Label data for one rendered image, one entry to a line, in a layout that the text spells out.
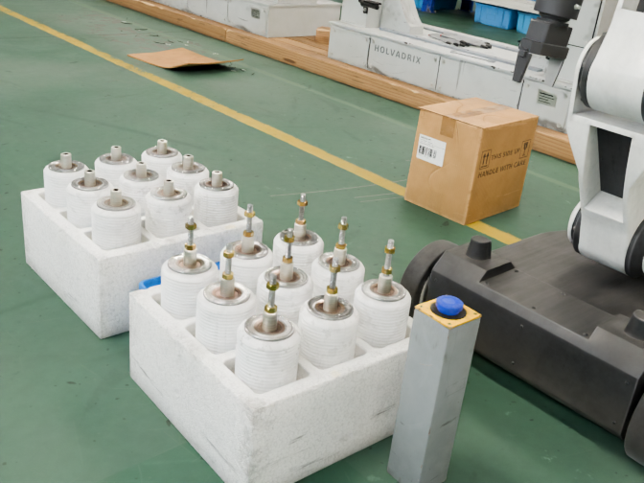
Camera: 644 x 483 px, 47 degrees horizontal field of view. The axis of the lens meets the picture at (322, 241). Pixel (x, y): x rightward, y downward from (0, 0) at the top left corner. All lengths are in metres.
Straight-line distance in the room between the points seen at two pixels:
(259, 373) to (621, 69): 0.78
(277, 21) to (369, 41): 0.82
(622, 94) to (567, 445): 0.62
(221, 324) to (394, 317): 0.28
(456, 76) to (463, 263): 2.00
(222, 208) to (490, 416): 0.69
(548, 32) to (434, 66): 1.96
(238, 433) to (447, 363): 0.32
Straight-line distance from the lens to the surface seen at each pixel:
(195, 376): 1.20
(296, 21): 4.54
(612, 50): 1.40
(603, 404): 1.41
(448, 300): 1.10
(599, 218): 1.55
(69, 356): 1.52
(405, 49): 3.63
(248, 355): 1.11
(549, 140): 3.10
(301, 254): 1.38
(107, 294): 1.52
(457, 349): 1.11
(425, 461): 1.21
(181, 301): 1.28
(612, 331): 1.40
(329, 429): 1.22
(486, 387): 1.53
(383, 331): 1.25
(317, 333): 1.16
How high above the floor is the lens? 0.84
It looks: 25 degrees down
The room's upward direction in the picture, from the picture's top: 6 degrees clockwise
